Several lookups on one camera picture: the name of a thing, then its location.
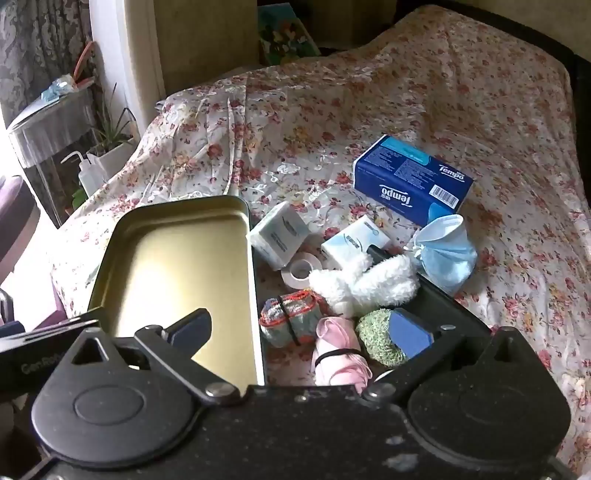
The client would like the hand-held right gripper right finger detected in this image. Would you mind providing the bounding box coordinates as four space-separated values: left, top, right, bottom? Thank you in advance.
362 308 550 407

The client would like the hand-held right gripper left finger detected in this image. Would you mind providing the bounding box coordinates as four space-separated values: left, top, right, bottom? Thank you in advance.
65 308 234 406

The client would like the light green knitted scrubber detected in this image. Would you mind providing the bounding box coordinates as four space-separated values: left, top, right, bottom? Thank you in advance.
355 309 408 367

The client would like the gold-lined tin box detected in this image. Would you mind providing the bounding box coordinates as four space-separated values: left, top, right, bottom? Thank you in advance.
88 195 267 386

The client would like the white fluffy plush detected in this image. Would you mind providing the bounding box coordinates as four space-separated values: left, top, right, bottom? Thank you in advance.
308 253 421 319

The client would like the pink cloth bundle black band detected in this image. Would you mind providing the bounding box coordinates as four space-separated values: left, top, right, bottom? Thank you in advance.
311 316 374 386

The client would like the blue face mask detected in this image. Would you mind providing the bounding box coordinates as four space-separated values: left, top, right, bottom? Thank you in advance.
404 213 478 296

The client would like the grey orange sock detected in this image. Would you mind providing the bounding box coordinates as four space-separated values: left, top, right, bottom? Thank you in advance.
259 293 326 347

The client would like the white tissue pack round logo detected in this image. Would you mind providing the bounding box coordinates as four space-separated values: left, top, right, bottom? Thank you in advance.
321 215 391 271

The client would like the thick white tissue pack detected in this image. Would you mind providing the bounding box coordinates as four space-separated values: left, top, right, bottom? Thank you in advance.
247 202 310 272

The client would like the white tape roll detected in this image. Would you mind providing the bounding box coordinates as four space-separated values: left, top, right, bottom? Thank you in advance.
281 251 324 291

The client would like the large blue tissue pack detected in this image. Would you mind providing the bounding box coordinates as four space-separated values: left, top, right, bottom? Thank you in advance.
353 135 475 228

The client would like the black flat lid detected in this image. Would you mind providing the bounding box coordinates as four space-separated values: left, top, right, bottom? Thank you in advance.
367 247 492 333

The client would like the purple stool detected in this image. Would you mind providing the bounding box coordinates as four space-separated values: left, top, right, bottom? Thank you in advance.
0 175 41 287

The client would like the white squeeze bottle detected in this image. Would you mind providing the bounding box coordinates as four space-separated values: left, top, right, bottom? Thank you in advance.
60 150 110 197

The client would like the green potted plant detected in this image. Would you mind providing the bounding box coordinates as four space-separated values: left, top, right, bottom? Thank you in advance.
69 83 139 208

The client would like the clear glass side table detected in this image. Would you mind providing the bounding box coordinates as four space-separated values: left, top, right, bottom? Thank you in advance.
7 88 99 227

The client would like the floral bedsheet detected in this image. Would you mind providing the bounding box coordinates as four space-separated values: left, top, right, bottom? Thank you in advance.
48 4 591 480

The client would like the light blue packet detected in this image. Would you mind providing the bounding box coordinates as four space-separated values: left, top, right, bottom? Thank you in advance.
41 76 77 102

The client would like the beige wooden panel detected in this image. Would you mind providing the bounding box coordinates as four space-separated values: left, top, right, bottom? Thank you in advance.
152 0 262 95

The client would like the colourful picture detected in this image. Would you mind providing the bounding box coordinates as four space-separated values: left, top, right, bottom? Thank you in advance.
256 2 321 65

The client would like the patterned grey curtain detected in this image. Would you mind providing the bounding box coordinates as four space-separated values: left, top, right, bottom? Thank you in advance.
0 0 100 125

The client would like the orange handled tool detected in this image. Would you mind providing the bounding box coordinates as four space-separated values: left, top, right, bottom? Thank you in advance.
71 41 99 88

